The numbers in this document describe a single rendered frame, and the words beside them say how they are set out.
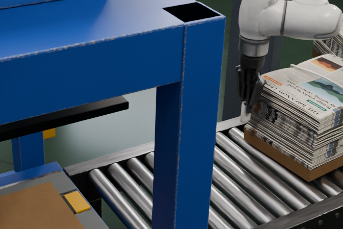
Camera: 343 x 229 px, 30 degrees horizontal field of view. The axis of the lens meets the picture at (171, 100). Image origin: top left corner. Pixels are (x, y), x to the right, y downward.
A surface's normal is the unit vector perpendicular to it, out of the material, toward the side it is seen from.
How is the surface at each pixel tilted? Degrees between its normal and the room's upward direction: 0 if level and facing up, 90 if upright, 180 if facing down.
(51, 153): 0
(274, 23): 93
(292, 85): 1
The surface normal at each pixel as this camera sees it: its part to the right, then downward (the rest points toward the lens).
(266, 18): -0.11, 0.43
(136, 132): 0.04, -0.87
